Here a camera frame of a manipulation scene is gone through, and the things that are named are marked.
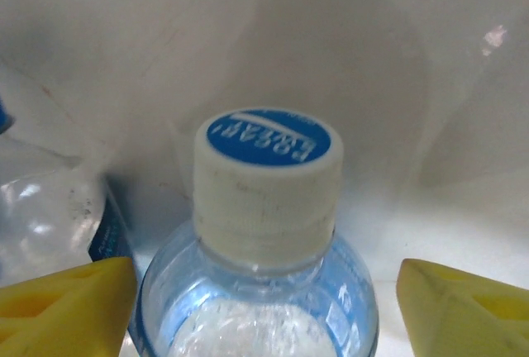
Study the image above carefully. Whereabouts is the blue label white cap bottle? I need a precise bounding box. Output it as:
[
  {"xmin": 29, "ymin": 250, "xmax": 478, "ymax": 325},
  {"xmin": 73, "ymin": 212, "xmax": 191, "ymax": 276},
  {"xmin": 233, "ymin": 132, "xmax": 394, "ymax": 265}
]
[{"xmin": 0, "ymin": 136, "xmax": 141, "ymax": 275}]

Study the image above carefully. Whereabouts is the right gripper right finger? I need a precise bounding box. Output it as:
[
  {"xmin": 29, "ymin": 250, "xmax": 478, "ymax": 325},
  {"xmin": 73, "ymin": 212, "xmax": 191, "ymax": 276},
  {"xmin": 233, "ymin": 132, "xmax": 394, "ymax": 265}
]
[{"xmin": 396, "ymin": 257, "xmax": 529, "ymax": 357}]

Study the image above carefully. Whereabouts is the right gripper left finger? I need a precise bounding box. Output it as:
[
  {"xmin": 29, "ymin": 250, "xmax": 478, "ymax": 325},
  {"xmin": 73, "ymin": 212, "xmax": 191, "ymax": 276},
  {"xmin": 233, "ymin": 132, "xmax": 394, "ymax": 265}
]
[{"xmin": 0, "ymin": 256, "xmax": 138, "ymax": 357}]

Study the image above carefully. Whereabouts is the Pocari Sweat clear bottle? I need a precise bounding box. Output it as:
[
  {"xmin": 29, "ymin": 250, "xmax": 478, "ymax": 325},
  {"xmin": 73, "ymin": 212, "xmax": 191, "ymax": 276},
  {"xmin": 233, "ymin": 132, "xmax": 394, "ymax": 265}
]
[{"xmin": 138, "ymin": 107, "xmax": 379, "ymax": 357}]

